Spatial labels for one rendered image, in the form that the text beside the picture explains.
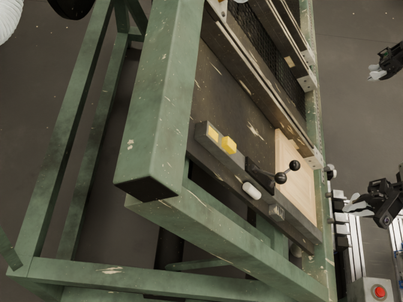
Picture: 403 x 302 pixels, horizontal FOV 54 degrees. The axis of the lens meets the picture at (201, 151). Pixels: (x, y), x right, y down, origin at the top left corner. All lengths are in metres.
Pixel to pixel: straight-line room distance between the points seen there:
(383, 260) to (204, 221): 1.92
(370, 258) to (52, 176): 1.90
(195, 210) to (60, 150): 1.28
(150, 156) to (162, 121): 0.09
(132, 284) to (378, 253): 1.58
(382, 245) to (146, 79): 2.16
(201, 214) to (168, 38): 0.42
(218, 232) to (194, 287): 0.81
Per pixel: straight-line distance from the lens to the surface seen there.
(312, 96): 2.24
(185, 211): 0.89
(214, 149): 1.12
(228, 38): 1.30
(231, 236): 1.06
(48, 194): 2.00
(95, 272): 1.83
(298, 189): 1.74
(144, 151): 0.78
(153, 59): 0.94
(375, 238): 2.78
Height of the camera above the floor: 2.55
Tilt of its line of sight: 59 degrees down
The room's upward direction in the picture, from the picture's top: 9 degrees clockwise
